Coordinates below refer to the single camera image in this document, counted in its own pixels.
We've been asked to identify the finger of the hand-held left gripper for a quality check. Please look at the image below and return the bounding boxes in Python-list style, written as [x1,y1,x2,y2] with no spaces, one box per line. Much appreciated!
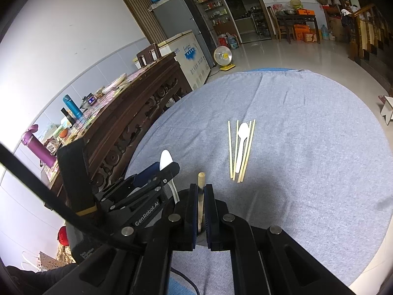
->
[104,162,181,219]
[95,163,161,204]

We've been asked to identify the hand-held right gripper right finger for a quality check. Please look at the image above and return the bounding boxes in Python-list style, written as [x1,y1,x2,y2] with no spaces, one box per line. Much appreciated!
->
[205,184,355,295]

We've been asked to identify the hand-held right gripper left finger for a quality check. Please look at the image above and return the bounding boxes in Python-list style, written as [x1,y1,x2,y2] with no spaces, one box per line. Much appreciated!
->
[43,184,199,295]

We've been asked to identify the white plastic spoon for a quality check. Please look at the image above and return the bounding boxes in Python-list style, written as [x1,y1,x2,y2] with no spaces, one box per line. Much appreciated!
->
[159,149,181,205]
[236,122,250,173]

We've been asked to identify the person's left forearm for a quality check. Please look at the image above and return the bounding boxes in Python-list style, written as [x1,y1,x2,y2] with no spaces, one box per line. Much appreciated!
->
[6,263,77,295]

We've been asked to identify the purple thermos bottle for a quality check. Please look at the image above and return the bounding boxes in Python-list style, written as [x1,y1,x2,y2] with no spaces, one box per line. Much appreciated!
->
[21,124,57,168]

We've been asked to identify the dark carved wooden sideboard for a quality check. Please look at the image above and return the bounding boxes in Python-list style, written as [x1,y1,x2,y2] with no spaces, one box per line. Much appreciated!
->
[40,52,192,209]

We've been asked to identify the red lantern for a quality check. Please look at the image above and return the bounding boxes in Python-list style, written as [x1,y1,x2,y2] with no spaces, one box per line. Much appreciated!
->
[58,226,70,248]

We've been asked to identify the teal thermos bottle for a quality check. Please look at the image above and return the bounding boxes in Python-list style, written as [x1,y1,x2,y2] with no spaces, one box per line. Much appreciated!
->
[63,95,84,119]

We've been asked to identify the grey-blue tablecloth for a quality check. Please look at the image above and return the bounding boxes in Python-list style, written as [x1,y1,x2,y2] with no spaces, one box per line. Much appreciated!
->
[124,68,393,295]

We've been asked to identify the white plate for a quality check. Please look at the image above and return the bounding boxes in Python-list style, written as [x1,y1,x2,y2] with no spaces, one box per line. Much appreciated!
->
[101,73,128,94]

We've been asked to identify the white chest freezer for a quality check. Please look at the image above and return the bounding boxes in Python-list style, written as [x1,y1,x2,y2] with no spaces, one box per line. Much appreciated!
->
[133,30,212,91]

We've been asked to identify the dark wooden chair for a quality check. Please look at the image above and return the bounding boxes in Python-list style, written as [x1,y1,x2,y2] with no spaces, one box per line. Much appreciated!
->
[137,44,162,68]

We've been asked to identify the round electric heater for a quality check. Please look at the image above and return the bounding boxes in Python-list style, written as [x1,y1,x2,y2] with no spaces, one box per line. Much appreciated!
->
[213,46,236,72]

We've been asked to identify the grey refrigerator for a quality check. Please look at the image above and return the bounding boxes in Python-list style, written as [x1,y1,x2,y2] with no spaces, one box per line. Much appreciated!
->
[149,0,217,68]

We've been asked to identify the brown wooden door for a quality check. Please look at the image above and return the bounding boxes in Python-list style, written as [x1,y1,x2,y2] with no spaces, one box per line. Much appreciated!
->
[112,0,168,45]

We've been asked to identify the shelf with groceries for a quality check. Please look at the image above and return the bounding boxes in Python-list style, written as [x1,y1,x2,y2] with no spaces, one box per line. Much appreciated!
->
[192,0,241,45]

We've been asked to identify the orange cardboard boxes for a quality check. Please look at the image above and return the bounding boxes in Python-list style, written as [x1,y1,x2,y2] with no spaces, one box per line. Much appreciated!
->
[293,25,320,44]

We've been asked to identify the dark wooden table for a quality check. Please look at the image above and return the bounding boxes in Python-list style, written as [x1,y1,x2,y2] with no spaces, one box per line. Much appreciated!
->
[267,4,321,44]

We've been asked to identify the wooden staircase railing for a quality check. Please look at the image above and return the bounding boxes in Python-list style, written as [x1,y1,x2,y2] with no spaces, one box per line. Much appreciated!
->
[348,3,393,96]

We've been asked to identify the black cable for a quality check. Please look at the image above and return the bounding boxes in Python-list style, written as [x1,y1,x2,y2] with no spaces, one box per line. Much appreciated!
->
[0,143,145,251]

